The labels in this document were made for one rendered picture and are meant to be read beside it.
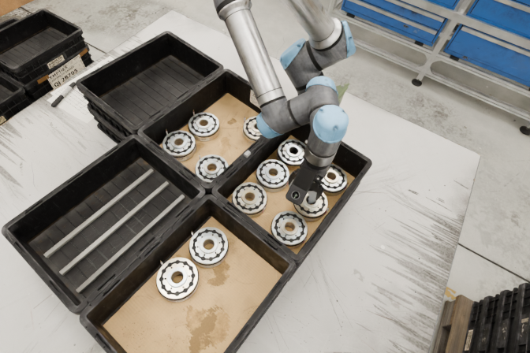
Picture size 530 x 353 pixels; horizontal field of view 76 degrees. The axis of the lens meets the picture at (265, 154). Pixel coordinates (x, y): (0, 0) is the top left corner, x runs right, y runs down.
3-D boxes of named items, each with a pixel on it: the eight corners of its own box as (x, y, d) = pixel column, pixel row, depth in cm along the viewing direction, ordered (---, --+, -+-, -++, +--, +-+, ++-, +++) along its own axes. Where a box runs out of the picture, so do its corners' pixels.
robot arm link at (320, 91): (288, 87, 88) (290, 120, 82) (327, 68, 83) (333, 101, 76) (303, 104, 93) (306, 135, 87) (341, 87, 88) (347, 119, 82)
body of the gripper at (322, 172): (328, 173, 98) (339, 149, 88) (315, 195, 93) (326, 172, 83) (304, 161, 100) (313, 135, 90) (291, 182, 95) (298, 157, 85)
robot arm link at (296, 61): (296, 79, 133) (278, 49, 128) (326, 63, 127) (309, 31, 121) (290, 91, 123) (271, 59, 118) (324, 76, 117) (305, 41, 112)
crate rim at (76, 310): (136, 136, 102) (134, 131, 100) (208, 195, 93) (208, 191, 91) (2, 232, 82) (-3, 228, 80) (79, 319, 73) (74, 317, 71)
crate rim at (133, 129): (168, 35, 130) (167, 29, 128) (225, 72, 121) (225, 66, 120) (75, 87, 111) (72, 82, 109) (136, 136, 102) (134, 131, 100)
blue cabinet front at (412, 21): (341, 9, 258) (365, -73, 213) (431, 46, 242) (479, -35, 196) (339, 10, 257) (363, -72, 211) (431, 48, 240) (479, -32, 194)
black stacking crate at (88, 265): (142, 155, 109) (134, 133, 100) (209, 210, 101) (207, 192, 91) (23, 247, 90) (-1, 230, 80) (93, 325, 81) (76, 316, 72)
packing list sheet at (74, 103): (106, 54, 151) (106, 53, 150) (147, 76, 145) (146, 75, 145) (42, 98, 133) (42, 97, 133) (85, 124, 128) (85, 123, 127)
